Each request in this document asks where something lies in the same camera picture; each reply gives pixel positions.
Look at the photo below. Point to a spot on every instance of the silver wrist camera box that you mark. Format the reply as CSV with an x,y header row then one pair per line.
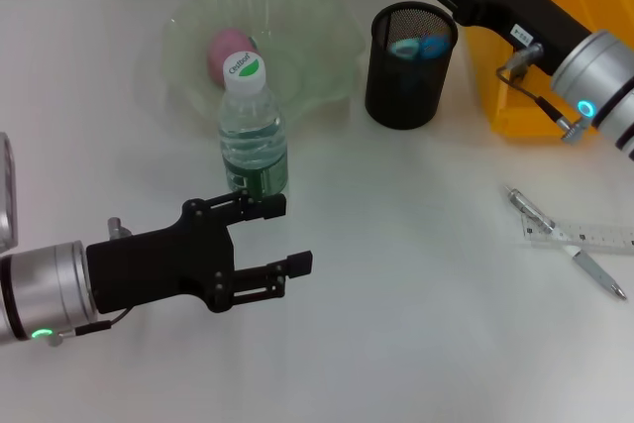
x,y
7,195

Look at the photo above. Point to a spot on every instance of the blue scissors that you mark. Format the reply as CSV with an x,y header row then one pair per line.
x,y
413,46

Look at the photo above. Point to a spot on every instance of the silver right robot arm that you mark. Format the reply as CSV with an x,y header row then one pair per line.
x,y
604,81

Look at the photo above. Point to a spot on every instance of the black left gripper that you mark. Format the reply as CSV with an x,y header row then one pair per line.
x,y
153,264

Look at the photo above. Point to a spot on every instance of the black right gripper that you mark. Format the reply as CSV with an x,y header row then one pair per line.
x,y
515,2

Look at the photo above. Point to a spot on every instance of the clear water bottle green label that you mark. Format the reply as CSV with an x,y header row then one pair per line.
x,y
252,145

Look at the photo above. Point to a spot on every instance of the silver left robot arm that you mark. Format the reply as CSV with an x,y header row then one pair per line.
x,y
39,289

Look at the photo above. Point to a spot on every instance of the transparent plastic ruler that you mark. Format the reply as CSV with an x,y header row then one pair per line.
x,y
604,237

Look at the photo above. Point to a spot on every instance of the green glass fruit plate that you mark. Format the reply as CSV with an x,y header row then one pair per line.
x,y
307,46

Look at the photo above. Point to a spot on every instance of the black mesh pen holder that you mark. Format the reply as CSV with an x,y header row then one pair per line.
x,y
406,91

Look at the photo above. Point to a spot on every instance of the silver ballpoint pen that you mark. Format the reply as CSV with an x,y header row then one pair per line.
x,y
594,272

